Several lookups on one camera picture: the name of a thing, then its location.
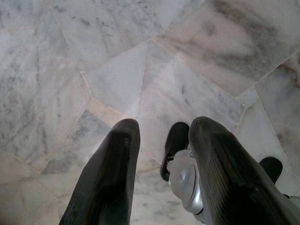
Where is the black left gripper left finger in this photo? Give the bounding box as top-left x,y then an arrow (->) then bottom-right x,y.
60,118 -> 141,225

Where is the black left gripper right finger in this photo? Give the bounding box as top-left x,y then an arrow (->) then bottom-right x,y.
188,116 -> 300,225

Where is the silver robot left leg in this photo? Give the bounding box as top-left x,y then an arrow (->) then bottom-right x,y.
167,149 -> 210,223

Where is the black robot right foot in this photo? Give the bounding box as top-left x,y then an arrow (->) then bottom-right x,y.
259,157 -> 283,186

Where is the black robot foot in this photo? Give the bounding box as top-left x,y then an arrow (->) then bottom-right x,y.
160,121 -> 190,181
259,157 -> 283,186

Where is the black robot left foot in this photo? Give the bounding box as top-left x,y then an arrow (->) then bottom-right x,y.
160,121 -> 190,181

